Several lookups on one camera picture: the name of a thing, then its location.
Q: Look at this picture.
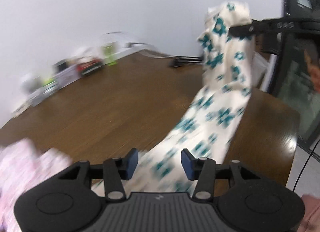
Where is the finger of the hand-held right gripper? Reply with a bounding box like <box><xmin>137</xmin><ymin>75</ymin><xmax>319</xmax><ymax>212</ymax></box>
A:
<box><xmin>229</xmin><ymin>20</ymin><xmax>262</xmax><ymax>37</ymax></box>

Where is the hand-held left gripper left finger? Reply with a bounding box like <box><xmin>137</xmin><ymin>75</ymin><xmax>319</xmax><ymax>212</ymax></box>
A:
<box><xmin>59</xmin><ymin>148</ymin><xmax>139</xmax><ymax>202</ymax></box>

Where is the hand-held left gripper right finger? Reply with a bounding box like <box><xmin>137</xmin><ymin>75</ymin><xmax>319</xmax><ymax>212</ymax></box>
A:
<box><xmin>181</xmin><ymin>148</ymin><xmax>262</xmax><ymax>202</ymax></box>

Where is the cream green floral garment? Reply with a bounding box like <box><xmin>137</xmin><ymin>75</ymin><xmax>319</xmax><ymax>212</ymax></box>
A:
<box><xmin>92</xmin><ymin>1</ymin><xmax>257</xmax><ymax>196</ymax></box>

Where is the pink floral garment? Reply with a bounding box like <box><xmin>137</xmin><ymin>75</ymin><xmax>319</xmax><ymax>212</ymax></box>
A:
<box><xmin>0</xmin><ymin>138</ymin><xmax>73</xmax><ymax>232</ymax></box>

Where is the dark glass door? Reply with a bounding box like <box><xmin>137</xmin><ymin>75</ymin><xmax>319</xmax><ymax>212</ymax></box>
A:
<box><xmin>270</xmin><ymin>0</ymin><xmax>320</xmax><ymax>153</ymax></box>

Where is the red and black tissue box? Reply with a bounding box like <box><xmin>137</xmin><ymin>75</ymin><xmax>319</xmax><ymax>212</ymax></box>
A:
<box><xmin>77</xmin><ymin>58</ymin><xmax>103</xmax><ymax>76</ymax></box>

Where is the grey tin box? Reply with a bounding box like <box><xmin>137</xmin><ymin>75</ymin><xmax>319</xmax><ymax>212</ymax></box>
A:
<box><xmin>54</xmin><ymin>67</ymin><xmax>81</xmax><ymax>89</ymax></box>

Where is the clear-wrapped tissue pack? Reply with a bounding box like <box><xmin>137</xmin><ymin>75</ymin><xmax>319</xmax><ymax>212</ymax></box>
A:
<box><xmin>42</xmin><ymin>85</ymin><xmax>59</xmax><ymax>94</ymax></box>

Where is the green spray bottle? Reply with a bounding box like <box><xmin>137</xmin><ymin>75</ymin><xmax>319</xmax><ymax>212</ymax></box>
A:
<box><xmin>102</xmin><ymin>42</ymin><xmax>118</xmax><ymax>66</ymax></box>

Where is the white power strip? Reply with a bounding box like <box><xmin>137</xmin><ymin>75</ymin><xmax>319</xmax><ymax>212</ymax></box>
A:
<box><xmin>115</xmin><ymin>45</ymin><xmax>150</xmax><ymax>59</ymax></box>

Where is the black charger box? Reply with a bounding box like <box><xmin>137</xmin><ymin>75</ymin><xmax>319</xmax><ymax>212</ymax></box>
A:
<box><xmin>54</xmin><ymin>60</ymin><xmax>68</xmax><ymax>73</ymax></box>

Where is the white robot speaker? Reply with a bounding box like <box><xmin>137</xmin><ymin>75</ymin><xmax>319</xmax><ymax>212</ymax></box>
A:
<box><xmin>20</xmin><ymin>72</ymin><xmax>40</xmax><ymax>100</ymax></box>

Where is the person's pink clothing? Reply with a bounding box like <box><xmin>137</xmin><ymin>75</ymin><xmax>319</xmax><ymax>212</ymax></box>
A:
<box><xmin>299</xmin><ymin>194</ymin><xmax>320</xmax><ymax>232</ymax></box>

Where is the thin black cable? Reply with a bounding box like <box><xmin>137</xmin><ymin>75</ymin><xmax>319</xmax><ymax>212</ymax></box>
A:
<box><xmin>292</xmin><ymin>140</ymin><xmax>320</xmax><ymax>192</ymax></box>

